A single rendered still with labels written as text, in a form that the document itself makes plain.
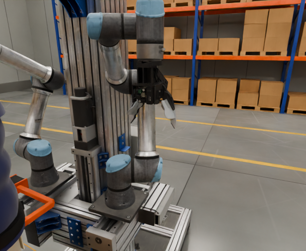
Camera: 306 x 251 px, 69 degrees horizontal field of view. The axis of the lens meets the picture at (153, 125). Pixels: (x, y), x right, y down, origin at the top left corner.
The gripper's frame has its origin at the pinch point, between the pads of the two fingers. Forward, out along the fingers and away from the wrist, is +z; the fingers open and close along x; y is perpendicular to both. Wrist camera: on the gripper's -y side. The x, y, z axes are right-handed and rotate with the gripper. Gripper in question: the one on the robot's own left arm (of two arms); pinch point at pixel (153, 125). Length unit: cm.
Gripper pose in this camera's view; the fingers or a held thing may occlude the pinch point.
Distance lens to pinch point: 71.4
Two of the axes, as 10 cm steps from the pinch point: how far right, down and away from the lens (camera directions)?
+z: 0.0, 9.5, 3.1
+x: 9.3, 1.2, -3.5
